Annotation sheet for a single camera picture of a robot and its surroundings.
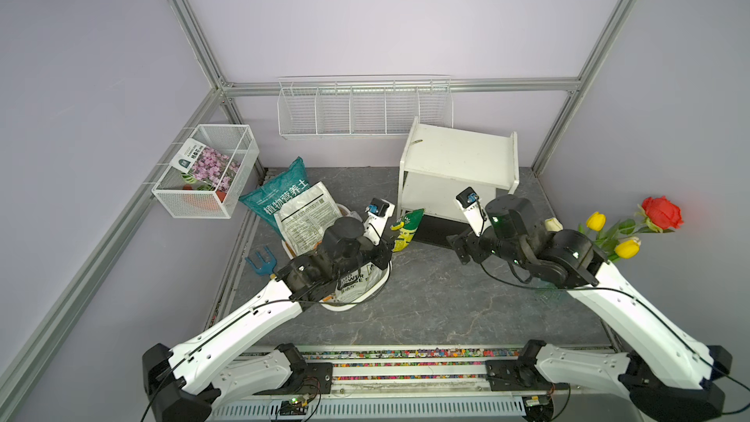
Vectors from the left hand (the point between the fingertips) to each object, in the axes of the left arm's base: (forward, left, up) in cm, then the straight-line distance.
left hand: (397, 234), depth 68 cm
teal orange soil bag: (+22, +37, -10) cm, 45 cm away
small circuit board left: (-29, +28, -30) cm, 50 cm away
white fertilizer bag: (+13, +26, -12) cm, 32 cm away
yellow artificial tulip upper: (-1, -48, +1) cm, 48 cm away
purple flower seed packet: (+21, +48, +6) cm, 52 cm away
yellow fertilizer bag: (0, -2, +3) cm, 4 cm away
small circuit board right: (-34, -33, -31) cm, 57 cm away
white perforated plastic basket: (-7, +9, -21) cm, 24 cm away
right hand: (0, -16, +2) cm, 16 cm away
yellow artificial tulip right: (-9, -50, +2) cm, 51 cm away
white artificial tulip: (0, -38, 0) cm, 38 cm away
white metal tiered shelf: (+16, -12, +6) cm, 21 cm away
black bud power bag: (-5, +11, -15) cm, 20 cm away
